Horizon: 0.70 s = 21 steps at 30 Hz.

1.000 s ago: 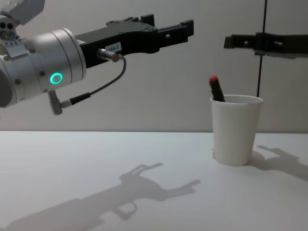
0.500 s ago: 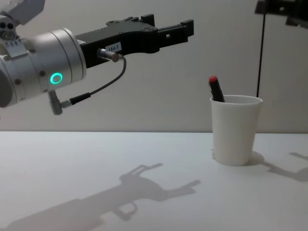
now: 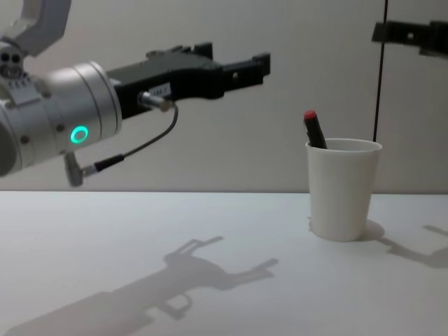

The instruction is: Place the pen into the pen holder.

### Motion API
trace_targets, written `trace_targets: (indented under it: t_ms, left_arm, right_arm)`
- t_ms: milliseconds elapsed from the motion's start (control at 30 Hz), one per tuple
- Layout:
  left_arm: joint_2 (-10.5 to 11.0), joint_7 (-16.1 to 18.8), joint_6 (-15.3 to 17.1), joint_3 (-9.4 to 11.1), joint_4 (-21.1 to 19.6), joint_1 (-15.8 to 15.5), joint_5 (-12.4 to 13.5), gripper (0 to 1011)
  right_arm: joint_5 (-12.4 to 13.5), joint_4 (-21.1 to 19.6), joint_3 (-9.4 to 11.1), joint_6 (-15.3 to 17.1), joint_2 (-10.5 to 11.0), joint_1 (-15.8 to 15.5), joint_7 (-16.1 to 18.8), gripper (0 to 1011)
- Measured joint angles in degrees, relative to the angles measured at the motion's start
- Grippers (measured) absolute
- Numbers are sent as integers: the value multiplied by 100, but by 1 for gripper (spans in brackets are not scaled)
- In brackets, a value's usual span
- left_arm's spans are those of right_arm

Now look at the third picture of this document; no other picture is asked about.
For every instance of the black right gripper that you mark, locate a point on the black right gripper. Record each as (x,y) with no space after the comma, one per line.
(437,38)

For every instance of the white table cloth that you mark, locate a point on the white table cloth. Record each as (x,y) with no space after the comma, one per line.
(105,227)

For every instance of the black vertical wall strip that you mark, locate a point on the black vertical wall strip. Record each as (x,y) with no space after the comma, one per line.
(380,70)

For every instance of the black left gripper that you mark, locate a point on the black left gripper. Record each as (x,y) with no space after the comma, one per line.
(164,75)

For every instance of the white paper cup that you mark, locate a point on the white paper cup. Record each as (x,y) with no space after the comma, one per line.
(341,189)

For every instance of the black marker with red cap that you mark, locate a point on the black marker with red cap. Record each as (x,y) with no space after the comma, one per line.
(315,131)

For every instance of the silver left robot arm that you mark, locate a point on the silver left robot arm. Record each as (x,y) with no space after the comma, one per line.
(70,101)

